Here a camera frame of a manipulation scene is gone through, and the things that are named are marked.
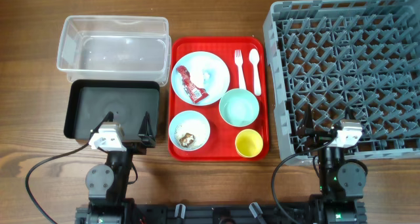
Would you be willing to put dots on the white napkin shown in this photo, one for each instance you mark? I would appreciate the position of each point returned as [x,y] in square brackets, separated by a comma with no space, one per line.
[201,77]

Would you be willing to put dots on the mint green bowl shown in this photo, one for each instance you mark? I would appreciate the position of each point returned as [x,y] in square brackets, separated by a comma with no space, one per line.
[239,107]

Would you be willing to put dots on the white plastic fork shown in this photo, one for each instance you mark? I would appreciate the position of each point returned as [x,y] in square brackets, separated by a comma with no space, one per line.
[238,59]

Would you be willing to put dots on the yellow plastic cup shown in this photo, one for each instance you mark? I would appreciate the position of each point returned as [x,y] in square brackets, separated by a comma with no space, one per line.
[248,143]

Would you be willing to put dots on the black plastic tray bin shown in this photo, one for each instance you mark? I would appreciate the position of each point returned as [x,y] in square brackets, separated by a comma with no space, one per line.
[90,100]

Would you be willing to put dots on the red ketchup packet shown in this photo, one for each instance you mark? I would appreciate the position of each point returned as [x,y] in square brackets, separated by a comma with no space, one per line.
[195,93]

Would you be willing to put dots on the brown food scrap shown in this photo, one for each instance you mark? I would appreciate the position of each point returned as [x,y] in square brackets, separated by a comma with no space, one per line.
[187,140]

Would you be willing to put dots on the white plastic spoon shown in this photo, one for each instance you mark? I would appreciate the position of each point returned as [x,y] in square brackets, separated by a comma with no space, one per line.
[254,58]

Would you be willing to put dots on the light blue plate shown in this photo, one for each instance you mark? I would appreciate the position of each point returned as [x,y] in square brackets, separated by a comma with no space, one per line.
[218,83]

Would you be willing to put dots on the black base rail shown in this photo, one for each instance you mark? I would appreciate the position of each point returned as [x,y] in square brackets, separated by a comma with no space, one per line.
[289,212]

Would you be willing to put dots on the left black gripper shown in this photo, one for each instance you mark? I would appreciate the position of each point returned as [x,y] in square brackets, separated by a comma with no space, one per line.
[147,140]

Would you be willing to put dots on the grey dishwasher rack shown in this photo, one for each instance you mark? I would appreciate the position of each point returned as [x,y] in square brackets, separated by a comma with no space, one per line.
[338,55]

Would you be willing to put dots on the red serving tray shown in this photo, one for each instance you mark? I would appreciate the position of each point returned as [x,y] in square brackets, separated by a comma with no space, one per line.
[220,146]

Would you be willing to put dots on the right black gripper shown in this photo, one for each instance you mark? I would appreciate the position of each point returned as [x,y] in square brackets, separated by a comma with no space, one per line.
[317,136]

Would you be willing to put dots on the clear plastic bin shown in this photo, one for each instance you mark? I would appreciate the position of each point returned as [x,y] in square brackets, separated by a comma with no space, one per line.
[110,47]

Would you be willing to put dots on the light blue small bowl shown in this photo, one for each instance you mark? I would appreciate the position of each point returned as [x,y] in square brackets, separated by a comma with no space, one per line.
[181,117]

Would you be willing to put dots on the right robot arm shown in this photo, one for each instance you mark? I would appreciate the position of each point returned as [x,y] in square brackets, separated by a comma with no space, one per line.
[342,181]

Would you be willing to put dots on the white rice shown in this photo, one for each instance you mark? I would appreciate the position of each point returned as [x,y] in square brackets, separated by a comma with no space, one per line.
[195,127]

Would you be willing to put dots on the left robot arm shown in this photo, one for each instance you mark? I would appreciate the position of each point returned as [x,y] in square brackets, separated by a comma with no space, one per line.
[107,183]

